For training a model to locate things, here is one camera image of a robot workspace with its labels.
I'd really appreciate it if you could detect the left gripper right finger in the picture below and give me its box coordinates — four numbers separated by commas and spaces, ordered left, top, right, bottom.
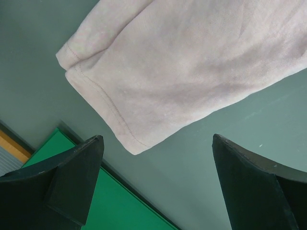
212, 134, 307, 230

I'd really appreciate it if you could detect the pink t shirt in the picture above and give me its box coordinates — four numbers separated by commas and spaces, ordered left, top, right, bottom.
56, 0, 307, 155

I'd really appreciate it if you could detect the wooden rack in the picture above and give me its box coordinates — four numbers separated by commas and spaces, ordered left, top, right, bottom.
0, 130, 31, 163

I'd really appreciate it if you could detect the green book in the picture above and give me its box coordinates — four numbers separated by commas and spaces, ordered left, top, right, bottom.
24, 128, 178, 230

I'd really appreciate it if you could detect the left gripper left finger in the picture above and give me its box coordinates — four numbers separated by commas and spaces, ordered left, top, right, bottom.
0, 135, 104, 230

